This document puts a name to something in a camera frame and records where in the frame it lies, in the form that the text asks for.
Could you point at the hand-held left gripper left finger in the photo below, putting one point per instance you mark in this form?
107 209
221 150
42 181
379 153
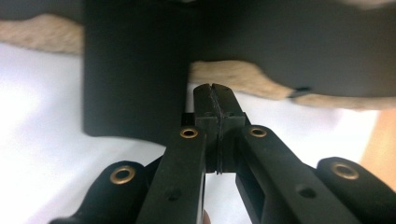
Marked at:
206 105

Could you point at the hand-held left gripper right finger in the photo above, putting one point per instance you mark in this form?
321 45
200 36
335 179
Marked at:
229 105

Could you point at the black pad with beige fleece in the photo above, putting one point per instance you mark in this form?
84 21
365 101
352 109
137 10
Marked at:
134 77

